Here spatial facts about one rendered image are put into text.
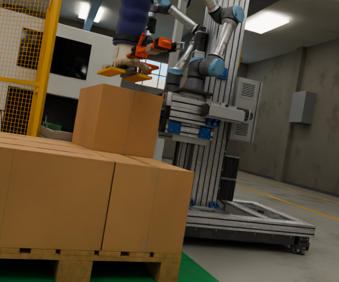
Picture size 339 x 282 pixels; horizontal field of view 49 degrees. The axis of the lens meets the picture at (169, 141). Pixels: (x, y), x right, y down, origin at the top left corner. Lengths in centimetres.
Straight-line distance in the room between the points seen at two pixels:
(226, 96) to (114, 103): 96
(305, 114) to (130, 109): 857
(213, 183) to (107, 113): 104
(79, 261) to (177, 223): 48
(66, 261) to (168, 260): 48
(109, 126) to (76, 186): 70
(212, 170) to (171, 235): 110
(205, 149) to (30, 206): 152
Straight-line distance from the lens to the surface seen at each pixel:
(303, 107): 1054
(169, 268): 187
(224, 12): 272
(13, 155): 160
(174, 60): 625
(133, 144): 230
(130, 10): 260
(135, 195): 170
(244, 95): 287
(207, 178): 281
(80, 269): 174
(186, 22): 318
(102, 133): 223
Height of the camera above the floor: 68
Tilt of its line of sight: level
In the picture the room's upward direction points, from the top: 9 degrees clockwise
